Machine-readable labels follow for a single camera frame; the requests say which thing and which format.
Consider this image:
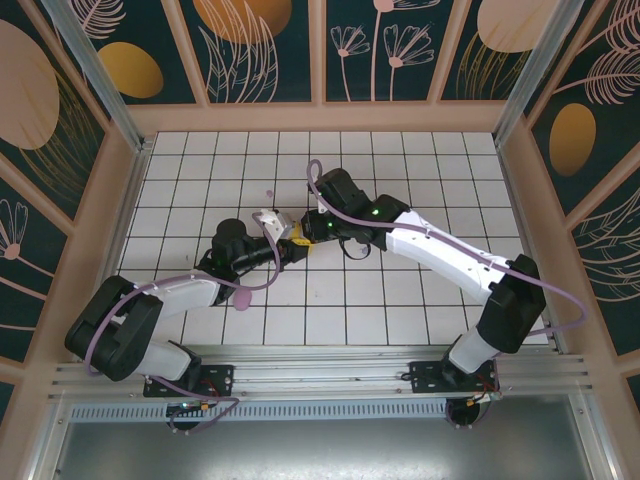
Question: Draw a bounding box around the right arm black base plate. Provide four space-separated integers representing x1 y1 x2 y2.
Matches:
408 360 501 396

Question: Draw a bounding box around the grey slotted cable duct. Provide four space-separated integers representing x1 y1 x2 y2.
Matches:
69 399 451 424

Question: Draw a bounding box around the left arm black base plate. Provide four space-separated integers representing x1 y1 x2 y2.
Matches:
143 363 236 399

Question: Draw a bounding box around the black round cable port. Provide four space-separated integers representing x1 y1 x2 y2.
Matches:
166 416 202 435
447 399 490 431

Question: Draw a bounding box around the grey sheet metal panel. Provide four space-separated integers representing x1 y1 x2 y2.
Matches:
49 419 594 480

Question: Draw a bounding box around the thin black cable loop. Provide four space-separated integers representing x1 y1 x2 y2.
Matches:
338 238 372 262

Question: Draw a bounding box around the aluminium mounting rail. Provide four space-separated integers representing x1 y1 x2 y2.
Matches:
49 344 589 401

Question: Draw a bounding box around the aluminium corner post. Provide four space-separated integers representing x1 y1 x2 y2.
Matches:
42 0 151 154
492 0 576 149

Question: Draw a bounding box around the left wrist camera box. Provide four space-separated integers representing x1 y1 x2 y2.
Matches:
253 206 297 242

